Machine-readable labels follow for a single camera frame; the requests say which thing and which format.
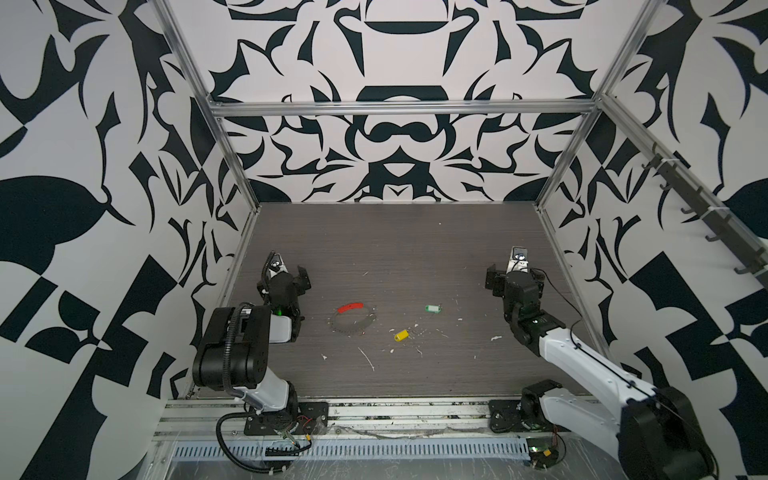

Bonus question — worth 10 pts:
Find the metal keyring with red grip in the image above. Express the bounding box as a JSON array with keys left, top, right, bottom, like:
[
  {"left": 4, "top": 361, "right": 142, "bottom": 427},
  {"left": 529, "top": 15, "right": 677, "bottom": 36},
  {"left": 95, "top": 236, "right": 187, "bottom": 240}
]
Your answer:
[{"left": 328, "top": 302, "right": 377, "bottom": 334}]

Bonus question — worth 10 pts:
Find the yellow capped key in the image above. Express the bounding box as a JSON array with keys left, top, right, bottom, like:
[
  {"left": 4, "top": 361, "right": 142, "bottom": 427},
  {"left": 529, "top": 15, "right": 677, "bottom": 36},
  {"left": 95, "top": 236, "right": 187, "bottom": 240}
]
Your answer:
[{"left": 394, "top": 329, "right": 411, "bottom": 342}]

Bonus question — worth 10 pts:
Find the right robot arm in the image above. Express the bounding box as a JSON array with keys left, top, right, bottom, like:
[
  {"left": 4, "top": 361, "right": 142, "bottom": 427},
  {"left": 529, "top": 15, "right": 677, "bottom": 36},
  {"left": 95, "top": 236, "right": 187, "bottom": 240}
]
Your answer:
[{"left": 485, "top": 257, "right": 720, "bottom": 479}]

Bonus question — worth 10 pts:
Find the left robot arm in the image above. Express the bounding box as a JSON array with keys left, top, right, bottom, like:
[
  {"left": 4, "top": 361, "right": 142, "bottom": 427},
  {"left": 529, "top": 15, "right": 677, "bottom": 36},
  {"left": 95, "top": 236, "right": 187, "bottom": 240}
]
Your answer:
[{"left": 192, "top": 267, "right": 311, "bottom": 414}]

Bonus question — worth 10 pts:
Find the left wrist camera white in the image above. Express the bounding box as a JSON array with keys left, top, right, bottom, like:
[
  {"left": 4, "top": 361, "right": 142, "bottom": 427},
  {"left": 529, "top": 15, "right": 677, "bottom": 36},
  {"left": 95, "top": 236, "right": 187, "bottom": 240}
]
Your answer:
[{"left": 263, "top": 251, "right": 288, "bottom": 279}]

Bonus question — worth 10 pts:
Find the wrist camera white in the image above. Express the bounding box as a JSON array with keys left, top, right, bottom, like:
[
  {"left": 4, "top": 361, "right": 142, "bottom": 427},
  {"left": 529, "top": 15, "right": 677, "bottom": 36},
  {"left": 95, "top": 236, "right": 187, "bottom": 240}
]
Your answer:
[
  {"left": 263, "top": 251, "right": 288, "bottom": 279},
  {"left": 506, "top": 246, "right": 529, "bottom": 273}
]

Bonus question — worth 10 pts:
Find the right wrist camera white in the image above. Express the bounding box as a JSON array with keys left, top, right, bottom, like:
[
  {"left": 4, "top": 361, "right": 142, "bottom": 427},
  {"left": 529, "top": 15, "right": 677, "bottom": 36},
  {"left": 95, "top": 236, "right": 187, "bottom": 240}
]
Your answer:
[{"left": 506, "top": 246, "right": 529, "bottom": 273}]

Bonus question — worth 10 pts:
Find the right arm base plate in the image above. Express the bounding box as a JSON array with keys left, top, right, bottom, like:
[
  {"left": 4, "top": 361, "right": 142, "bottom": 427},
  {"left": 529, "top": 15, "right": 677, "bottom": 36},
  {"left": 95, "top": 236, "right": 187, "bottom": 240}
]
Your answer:
[{"left": 488, "top": 397, "right": 559, "bottom": 434}]

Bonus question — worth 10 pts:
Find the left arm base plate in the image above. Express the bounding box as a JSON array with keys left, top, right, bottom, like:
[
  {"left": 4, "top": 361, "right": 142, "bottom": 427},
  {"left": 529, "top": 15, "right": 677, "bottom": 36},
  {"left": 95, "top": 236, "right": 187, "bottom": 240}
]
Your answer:
[{"left": 244, "top": 401, "right": 329, "bottom": 436}]

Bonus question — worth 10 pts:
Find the white slotted cable duct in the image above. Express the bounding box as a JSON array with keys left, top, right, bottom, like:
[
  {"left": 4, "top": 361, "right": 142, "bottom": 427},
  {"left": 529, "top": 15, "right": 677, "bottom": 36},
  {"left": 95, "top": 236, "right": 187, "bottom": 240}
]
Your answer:
[{"left": 170, "top": 436, "right": 532, "bottom": 462}]

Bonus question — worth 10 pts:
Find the black wall hook rail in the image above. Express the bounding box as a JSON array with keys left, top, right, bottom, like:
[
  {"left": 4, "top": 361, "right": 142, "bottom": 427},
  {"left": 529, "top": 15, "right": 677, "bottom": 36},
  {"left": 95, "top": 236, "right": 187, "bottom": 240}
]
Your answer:
[{"left": 641, "top": 143, "right": 767, "bottom": 289}]

